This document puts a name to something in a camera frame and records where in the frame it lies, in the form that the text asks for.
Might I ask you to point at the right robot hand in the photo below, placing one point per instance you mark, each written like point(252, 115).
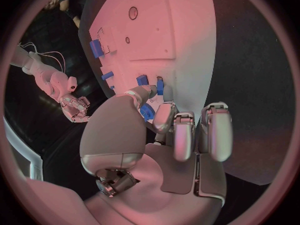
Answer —
point(74, 110)

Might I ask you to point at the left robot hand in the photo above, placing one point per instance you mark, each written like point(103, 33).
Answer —
point(112, 131)

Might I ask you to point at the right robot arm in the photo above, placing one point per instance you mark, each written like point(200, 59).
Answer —
point(44, 73)

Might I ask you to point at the white task board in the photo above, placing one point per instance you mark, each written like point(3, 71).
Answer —
point(152, 46)

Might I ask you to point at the blue gear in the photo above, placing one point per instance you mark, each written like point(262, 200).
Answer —
point(147, 112)

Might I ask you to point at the small blue peg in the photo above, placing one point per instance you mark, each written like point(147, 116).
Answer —
point(112, 87)

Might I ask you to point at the blue short cylinder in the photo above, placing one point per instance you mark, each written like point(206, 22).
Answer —
point(107, 75)

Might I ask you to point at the blue square block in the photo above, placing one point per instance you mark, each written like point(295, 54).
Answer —
point(142, 80)

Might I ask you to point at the blue long plug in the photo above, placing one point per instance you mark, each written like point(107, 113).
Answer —
point(160, 87)

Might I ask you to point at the large blue block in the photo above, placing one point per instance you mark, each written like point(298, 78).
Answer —
point(96, 48)

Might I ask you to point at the person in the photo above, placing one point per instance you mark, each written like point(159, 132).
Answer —
point(68, 0)

